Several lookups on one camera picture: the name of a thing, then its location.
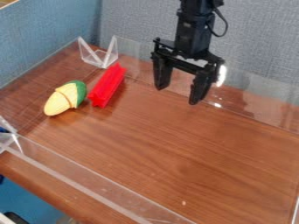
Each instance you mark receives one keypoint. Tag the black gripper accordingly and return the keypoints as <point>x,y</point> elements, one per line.
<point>205,65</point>

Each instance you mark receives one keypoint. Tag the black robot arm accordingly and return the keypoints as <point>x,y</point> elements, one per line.
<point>199,22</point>

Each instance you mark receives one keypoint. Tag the red plastic block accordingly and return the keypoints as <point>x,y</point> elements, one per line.
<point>107,85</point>

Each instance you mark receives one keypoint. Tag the yellow green toy corn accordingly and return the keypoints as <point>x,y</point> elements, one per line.
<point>67,97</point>

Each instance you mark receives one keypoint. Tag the clear acrylic corner bracket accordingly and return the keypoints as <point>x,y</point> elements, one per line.
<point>99,58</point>

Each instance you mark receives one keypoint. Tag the clear acrylic back wall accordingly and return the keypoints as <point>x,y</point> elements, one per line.
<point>269,101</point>

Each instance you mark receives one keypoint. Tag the clear acrylic wall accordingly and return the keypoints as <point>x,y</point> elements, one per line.
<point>269,101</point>
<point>102,189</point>

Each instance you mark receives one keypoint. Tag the clear acrylic front wall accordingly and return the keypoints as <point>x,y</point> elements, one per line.
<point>102,189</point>

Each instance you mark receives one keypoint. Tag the clear acrylic front bracket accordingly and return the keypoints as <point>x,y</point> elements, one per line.
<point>8,137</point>

